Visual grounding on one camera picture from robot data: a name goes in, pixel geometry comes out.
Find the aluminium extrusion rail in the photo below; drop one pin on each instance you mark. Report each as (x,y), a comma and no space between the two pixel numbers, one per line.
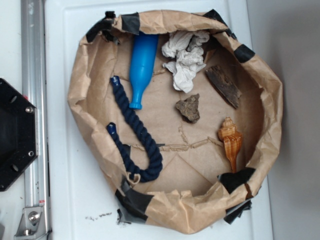
(33,56)

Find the dark wood bark piece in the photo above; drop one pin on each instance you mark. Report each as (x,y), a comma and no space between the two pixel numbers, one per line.
(224,85)

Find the orange striped conch shell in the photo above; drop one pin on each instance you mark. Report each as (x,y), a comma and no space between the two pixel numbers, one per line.
(232,140)

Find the metal corner bracket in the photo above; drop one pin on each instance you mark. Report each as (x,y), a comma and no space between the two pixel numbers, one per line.
(33,224)

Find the white paper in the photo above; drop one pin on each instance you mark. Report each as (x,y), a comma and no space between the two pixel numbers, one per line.
(185,48)

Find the black octagonal mount plate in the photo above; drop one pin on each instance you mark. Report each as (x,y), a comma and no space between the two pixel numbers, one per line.
(18,142)

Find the grey-brown rock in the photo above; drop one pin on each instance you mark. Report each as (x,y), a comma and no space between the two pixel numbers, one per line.
(188,108)

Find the blue plastic bottle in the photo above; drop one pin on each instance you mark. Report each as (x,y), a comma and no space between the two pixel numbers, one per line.
(142,66)

